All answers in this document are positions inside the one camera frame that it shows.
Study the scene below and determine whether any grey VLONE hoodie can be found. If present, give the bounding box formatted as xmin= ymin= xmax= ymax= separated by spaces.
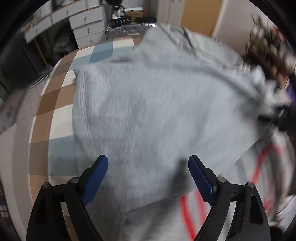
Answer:
xmin=73 ymin=25 xmax=295 ymax=240

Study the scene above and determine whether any checkered bed blanket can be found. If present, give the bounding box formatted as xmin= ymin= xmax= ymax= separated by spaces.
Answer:
xmin=28 ymin=36 xmax=144 ymax=241

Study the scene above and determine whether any wooden shoe rack with shoes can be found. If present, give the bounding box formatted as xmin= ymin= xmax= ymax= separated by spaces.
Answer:
xmin=244 ymin=13 xmax=295 ymax=90

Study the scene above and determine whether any silver aluminium suitcase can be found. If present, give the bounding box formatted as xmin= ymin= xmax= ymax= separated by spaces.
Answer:
xmin=105 ymin=23 xmax=158 ymax=40

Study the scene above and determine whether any white desk with drawers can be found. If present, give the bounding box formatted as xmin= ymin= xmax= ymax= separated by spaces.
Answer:
xmin=24 ymin=1 xmax=107 ymax=48

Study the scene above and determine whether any tan wooden door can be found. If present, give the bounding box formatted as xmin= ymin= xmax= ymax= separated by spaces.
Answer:
xmin=180 ymin=0 xmax=223 ymax=37

